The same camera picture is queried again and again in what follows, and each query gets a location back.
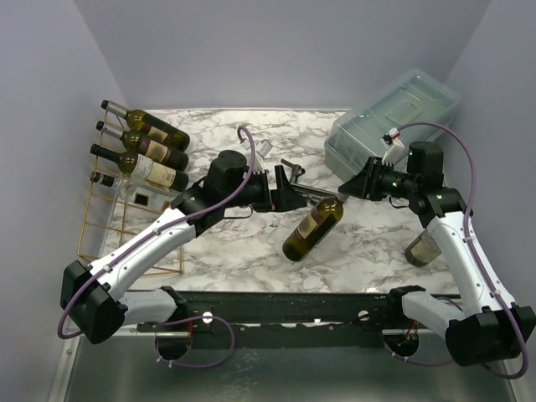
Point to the green wine bottle white label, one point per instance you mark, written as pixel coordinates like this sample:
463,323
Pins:
143,168

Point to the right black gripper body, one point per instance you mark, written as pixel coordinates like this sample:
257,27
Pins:
374,179

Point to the gold wire wine rack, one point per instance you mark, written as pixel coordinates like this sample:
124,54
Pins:
107,220

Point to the green wine bottle near arm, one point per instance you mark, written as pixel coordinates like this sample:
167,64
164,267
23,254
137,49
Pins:
422,250

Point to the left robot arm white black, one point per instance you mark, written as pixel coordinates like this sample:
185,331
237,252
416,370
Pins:
138,259

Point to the clear square glass bottle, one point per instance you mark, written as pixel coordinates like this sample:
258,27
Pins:
135,192

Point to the clear plastic storage box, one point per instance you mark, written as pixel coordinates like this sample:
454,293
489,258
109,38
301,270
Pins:
357,134

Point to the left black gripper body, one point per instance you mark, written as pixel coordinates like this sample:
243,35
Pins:
256,192

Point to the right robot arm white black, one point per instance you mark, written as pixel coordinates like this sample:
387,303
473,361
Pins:
490,326

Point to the green wine bottle silver neck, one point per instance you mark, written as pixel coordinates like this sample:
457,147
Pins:
148,124

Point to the dark metal lever corkscrew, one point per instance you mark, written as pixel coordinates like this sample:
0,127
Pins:
306,191

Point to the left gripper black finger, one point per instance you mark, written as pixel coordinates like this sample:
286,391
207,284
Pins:
280,175
286,199

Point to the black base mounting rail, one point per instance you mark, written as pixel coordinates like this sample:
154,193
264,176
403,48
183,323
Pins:
218,320

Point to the green wine bottle brown label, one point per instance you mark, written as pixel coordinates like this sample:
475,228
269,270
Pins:
144,145

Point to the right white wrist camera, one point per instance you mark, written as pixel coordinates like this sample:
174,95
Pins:
394,147

